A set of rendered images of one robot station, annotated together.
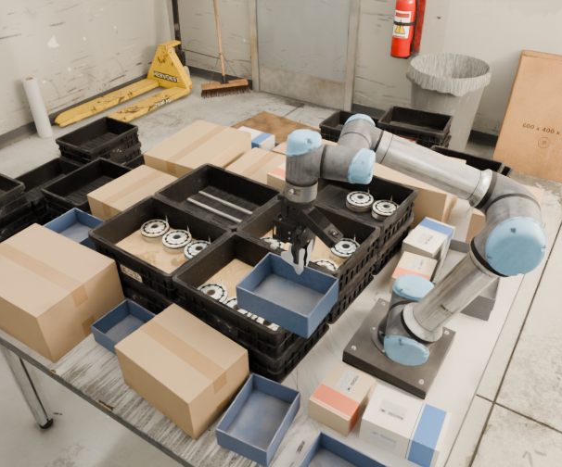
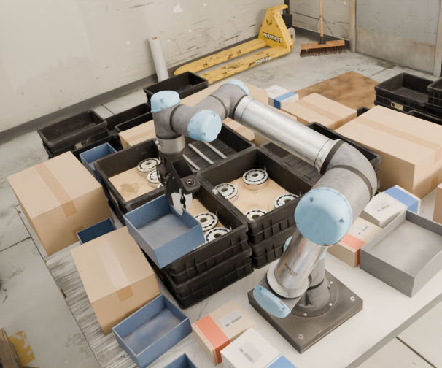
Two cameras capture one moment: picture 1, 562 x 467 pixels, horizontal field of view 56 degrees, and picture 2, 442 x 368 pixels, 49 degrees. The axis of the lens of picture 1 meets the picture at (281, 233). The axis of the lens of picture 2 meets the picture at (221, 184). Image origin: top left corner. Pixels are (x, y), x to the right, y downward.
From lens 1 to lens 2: 0.71 m
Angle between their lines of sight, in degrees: 24
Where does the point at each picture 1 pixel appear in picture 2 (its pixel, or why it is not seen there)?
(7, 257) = (39, 173)
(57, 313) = (49, 218)
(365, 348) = not seen: hidden behind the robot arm
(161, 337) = (102, 250)
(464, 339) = (374, 309)
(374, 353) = not seen: hidden behind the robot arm
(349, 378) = (233, 316)
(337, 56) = (429, 18)
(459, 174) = (303, 142)
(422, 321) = (277, 276)
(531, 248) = (327, 220)
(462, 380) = (348, 346)
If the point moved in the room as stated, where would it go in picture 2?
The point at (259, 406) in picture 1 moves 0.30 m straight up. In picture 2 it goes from (162, 322) to (141, 256)
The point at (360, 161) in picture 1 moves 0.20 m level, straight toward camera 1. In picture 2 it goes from (195, 121) to (142, 165)
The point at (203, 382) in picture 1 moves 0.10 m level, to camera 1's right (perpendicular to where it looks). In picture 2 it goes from (109, 289) to (136, 296)
